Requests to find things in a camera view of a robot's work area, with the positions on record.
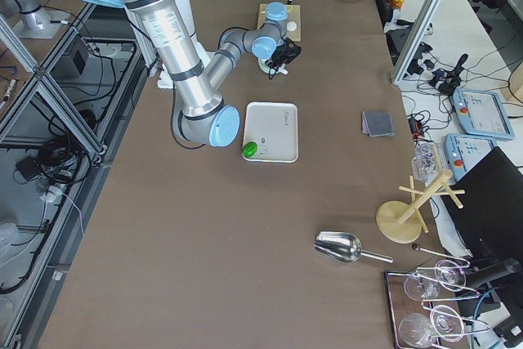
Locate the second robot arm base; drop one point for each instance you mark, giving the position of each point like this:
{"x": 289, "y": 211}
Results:
{"x": 35, "y": 20}

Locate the black monitor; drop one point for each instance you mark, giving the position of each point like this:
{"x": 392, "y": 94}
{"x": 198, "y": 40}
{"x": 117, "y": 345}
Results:
{"x": 490, "y": 221}

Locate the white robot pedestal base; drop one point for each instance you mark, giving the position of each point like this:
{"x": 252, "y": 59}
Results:
{"x": 147, "y": 49}

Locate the mint green bowl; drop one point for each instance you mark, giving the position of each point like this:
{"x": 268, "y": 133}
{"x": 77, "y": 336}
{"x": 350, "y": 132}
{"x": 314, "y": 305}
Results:
{"x": 264, "y": 67}

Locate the cream rabbit print tray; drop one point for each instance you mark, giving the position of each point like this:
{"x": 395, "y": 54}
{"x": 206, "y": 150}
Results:
{"x": 273, "y": 126}

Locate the wine glass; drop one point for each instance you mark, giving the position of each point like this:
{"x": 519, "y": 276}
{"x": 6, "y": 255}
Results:
{"x": 441, "y": 326}
{"x": 426, "y": 283}

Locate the steel metal scoop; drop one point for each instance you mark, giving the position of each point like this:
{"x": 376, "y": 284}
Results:
{"x": 344, "y": 247}

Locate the teach pendant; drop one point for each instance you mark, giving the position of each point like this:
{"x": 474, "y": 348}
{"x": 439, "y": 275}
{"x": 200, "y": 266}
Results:
{"x": 482, "y": 114}
{"x": 464, "y": 152}

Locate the aluminium frame post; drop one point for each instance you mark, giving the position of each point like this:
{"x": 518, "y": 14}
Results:
{"x": 427, "y": 11}

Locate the wire glass rack tray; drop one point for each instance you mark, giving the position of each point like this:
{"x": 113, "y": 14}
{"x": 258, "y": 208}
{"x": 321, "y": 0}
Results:
{"x": 422, "y": 306}

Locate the lower teach pendant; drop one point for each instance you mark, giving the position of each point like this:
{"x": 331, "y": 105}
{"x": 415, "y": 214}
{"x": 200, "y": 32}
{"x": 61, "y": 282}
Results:
{"x": 464, "y": 152}

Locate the green pepper toy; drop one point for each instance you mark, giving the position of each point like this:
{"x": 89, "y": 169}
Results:
{"x": 249, "y": 149}

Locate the clear glass jar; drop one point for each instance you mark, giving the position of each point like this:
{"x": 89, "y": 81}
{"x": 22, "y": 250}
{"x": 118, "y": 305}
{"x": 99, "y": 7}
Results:
{"x": 428, "y": 161}

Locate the grey folded cloth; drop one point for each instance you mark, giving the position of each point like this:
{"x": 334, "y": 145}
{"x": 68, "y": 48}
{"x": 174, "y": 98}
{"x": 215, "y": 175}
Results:
{"x": 376, "y": 123}

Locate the wooden mug tree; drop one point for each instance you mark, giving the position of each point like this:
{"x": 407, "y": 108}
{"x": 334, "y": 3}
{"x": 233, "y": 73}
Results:
{"x": 403, "y": 223}

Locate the upper teach pendant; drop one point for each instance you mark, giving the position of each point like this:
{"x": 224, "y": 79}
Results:
{"x": 482, "y": 114}

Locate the lower wine glass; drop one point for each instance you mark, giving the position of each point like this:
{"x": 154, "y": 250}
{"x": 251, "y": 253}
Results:
{"x": 441, "y": 326}

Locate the upper wine glass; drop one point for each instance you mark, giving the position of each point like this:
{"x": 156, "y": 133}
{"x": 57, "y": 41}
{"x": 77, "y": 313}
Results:
{"x": 426, "y": 283}

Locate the wooden cutting board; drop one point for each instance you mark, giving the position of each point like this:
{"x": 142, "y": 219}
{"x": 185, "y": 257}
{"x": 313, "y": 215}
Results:
{"x": 294, "y": 14}

